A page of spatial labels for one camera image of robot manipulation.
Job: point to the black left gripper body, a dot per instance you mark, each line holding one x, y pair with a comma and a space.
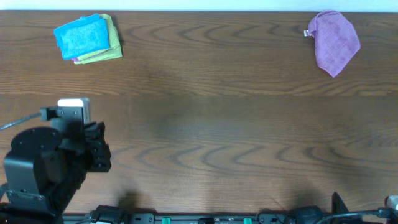
97, 149

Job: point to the blue microfiber cloth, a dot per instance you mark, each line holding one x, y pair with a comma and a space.
82, 36

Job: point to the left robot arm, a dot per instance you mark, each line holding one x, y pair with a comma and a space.
46, 166

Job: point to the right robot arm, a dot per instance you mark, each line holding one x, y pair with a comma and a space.
312, 214

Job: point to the folded purple cloth in stack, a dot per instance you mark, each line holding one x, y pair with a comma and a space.
75, 59

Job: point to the folded green cloth bottom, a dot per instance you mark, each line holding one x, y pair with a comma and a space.
106, 55

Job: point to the folded green cloth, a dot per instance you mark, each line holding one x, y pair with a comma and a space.
106, 55
112, 31

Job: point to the folded green cloth top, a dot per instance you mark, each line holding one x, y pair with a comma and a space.
112, 31

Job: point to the purple microfiber cloth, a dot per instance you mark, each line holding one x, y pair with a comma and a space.
336, 41

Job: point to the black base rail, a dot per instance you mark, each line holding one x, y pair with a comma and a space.
148, 218

